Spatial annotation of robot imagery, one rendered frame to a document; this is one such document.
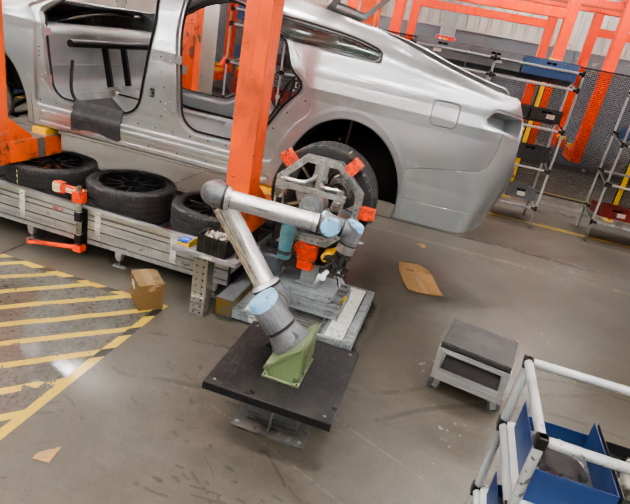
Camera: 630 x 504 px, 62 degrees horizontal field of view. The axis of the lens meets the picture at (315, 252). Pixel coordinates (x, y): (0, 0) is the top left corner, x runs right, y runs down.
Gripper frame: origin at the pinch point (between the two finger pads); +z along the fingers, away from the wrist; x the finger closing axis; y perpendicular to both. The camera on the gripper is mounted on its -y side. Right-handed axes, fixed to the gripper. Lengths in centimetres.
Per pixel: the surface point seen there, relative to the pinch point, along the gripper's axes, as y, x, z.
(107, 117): -217, -89, -5
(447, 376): 28, 84, 30
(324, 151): -72, 11, -54
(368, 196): -50, 38, -40
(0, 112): -219, -155, 14
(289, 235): -60, 4, -1
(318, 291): -62, 42, 33
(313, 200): -51, 5, -28
